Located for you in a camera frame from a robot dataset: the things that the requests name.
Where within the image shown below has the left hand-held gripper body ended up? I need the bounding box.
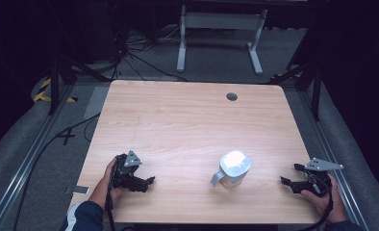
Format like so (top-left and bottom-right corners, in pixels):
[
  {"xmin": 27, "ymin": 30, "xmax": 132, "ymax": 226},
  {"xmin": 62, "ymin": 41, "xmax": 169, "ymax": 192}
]
[{"xmin": 113, "ymin": 149, "xmax": 147, "ymax": 192}]

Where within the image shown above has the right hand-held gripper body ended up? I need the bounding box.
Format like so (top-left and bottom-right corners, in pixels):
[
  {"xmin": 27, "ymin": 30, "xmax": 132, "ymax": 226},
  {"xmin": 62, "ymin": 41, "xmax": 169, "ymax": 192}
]
[{"xmin": 301, "ymin": 157, "xmax": 345, "ymax": 197}]

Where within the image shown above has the person's left hand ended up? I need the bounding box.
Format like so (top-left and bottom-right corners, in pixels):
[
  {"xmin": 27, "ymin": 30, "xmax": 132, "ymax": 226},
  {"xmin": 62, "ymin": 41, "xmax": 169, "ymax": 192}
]
[{"xmin": 88, "ymin": 156, "xmax": 130, "ymax": 208}]

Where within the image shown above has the person's right hand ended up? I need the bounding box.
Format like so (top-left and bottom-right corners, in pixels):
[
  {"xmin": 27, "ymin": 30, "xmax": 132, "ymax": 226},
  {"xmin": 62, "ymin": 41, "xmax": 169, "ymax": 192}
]
[{"xmin": 300, "ymin": 172, "xmax": 348, "ymax": 225}]

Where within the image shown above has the small grey tape piece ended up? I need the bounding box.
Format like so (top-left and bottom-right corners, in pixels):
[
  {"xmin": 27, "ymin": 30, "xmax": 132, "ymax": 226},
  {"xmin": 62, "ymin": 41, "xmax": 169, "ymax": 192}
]
[{"xmin": 64, "ymin": 185, "xmax": 91, "ymax": 196}]

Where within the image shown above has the white mug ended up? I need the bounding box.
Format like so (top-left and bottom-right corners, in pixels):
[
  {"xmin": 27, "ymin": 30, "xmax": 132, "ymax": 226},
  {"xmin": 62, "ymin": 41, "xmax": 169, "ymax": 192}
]
[{"xmin": 210, "ymin": 150, "xmax": 253, "ymax": 191}]

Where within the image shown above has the black metal stand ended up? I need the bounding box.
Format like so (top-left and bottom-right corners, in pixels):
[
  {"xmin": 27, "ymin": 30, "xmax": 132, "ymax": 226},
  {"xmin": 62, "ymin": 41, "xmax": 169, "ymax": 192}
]
[
  {"xmin": 47, "ymin": 52, "xmax": 113, "ymax": 116},
  {"xmin": 267, "ymin": 61, "xmax": 324, "ymax": 123}
]

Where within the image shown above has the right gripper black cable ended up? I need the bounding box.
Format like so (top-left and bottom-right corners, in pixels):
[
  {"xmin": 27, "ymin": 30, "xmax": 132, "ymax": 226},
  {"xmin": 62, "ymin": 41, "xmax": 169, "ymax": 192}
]
[{"xmin": 302, "ymin": 171, "xmax": 335, "ymax": 231}]

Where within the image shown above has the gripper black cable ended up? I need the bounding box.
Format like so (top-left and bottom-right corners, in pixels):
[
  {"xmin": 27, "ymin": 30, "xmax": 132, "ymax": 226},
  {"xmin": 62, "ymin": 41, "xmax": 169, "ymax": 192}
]
[
  {"xmin": 104, "ymin": 156, "xmax": 118, "ymax": 231},
  {"xmin": 302, "ymin": 171, "xmax": 335, "ymax": 231}
]

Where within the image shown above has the aluminium floor rail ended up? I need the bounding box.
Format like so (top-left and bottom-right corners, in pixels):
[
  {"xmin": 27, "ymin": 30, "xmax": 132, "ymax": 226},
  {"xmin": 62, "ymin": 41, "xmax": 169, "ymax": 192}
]
[
  {"xmin": 0, "ymin": 84, "xmax": 77, "ymax": 231},
  {"xmin": 297, "ymin": 90, "xmax": 369, "ymax": 231}
]

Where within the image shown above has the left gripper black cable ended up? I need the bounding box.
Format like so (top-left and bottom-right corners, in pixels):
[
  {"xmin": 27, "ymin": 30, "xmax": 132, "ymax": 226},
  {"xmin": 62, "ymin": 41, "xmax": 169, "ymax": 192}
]
[{"xmin": 104, "ymin": 156, "xmax": 118, "ymax": 231}]

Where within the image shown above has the black floor cable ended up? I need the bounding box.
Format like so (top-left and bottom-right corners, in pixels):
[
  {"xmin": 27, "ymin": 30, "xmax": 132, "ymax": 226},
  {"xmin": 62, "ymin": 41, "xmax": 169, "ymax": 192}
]
[{"xmin": 12, "ymin": 112, "xmax": 101, "ymax": 231}]

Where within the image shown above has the bundle of black cables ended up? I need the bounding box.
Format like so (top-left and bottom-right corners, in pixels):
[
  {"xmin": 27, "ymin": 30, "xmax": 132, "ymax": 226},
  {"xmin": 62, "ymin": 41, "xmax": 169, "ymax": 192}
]
[{"xmin": 109, "ymin": 18, "xmax": 190, "ymax": 83}]

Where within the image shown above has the white metal table frame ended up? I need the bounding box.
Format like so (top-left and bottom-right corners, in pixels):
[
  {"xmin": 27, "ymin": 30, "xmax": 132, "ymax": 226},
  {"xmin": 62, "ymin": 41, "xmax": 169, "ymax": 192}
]
[{"xmin": 176, "ymin": 4, "xmax": 269, "ymax": 77}]

